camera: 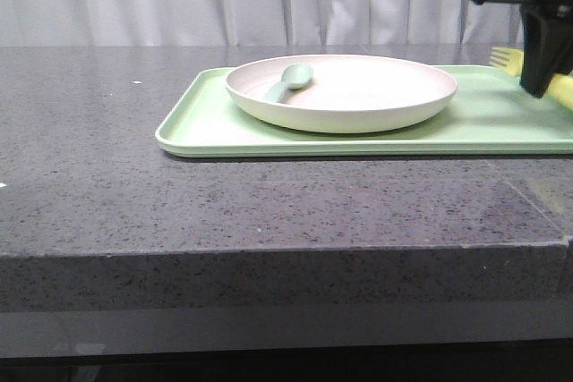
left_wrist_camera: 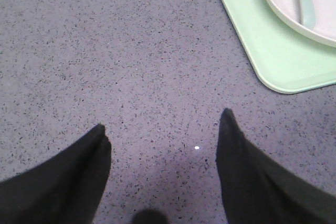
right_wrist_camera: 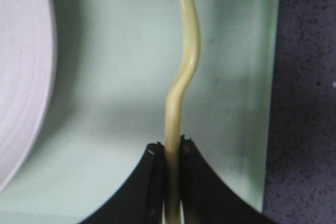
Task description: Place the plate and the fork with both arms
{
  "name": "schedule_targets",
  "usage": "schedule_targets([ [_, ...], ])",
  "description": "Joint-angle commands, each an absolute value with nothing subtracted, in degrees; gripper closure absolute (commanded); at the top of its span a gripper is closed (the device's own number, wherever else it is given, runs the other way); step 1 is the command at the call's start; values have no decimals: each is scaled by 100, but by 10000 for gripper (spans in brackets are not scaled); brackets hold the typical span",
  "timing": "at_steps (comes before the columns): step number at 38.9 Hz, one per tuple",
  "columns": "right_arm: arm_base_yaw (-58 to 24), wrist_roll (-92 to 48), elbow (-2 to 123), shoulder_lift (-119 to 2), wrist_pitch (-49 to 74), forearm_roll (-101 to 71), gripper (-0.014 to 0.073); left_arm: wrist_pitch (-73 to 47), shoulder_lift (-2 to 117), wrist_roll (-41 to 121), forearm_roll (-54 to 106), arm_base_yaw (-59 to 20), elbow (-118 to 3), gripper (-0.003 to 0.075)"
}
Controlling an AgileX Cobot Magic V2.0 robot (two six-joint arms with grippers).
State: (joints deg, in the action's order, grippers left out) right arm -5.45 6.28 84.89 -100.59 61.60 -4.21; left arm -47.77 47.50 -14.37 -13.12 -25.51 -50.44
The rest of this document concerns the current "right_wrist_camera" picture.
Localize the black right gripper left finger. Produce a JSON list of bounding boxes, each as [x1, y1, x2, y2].
[[82, 142, 165, 224]]

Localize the light green tray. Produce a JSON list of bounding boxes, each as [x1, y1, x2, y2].
[[1, 0, 278, 223]]

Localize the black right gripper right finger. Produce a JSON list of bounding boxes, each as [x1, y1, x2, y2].
[[180, 135, 274, 223]]

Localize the beige round plate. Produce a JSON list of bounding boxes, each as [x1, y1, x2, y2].
[[1, 0, 57, 188]]

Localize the yellow plastic fork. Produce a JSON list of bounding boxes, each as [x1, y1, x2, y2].
[[164, 0, 201, 223]]

